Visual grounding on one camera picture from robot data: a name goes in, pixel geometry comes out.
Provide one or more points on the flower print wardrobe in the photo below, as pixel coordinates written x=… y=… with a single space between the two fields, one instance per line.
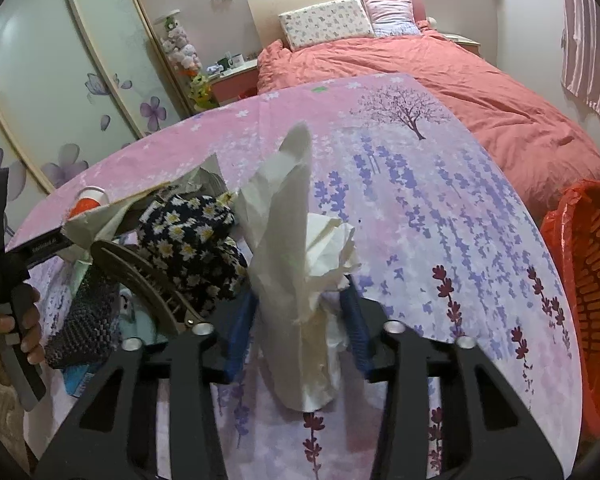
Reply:
x=55 y=85

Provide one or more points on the person's left hand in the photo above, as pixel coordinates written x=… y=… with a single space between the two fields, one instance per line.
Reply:
x=32 y=325

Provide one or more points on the pink striped pillow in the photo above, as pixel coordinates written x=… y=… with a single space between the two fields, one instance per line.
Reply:
x=392 y=15

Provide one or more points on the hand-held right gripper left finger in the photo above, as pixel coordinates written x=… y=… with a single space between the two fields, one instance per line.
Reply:
x=241 y=332

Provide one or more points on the pink striped curtain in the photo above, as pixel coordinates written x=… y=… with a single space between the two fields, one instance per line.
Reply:
x=592 y=50

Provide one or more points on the floral pillow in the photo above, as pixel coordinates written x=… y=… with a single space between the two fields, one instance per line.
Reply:
x=325 y=22

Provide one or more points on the red and white cup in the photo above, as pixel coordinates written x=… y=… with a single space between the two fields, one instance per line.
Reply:
x=87 y=204

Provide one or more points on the cream and pink headboard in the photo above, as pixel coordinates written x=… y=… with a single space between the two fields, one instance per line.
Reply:
x=270 y=10

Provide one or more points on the pink lavender print blanket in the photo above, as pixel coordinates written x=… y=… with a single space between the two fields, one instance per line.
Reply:
x=430 y=210

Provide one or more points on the white paper tissue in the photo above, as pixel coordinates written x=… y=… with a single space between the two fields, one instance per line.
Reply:
x=280 y=210

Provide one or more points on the white mug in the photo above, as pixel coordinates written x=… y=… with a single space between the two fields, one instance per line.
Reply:
x=234 y=59

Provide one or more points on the yellow plush toy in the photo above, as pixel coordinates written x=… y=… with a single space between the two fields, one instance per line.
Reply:
x=200 y=91

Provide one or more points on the orange plastic basket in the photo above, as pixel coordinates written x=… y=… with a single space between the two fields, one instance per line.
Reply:
x=595 y=285

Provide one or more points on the tube of plush toys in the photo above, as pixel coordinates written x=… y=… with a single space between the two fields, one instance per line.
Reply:
x=180 y=42

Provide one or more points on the white paper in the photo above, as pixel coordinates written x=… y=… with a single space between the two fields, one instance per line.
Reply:
x=95 y=230

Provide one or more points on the blue packet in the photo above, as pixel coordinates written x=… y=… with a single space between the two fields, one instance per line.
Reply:
x=80 y=380

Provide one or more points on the dark daisy print sock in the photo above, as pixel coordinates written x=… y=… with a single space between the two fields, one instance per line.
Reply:
x=190 y=240

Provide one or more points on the coral duvet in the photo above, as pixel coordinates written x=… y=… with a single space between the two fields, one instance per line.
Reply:
x=480 y=100

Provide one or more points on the cream nightstand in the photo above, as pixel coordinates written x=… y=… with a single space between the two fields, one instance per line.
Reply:
x=462 y=42

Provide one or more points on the black white checked cloth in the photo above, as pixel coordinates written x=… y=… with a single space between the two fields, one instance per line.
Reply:
x=82 y=320

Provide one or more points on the pink nightstand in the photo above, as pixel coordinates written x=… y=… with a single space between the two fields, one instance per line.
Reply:
x=235 y=85

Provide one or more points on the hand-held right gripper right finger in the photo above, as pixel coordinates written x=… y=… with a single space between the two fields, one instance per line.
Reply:
x=354 y=325

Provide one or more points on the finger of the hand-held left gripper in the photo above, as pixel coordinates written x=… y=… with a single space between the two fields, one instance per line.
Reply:
x=42 y=247

